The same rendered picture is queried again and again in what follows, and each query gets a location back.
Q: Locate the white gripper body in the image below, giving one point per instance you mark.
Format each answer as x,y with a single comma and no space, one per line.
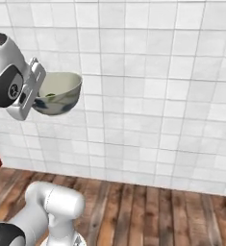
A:
30,86

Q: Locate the white bowl with dark pattern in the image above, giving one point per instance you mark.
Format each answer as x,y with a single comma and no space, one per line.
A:
64,96

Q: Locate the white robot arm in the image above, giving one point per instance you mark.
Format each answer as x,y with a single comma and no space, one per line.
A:
8,57

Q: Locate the green lime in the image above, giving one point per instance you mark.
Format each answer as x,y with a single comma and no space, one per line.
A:
49,94

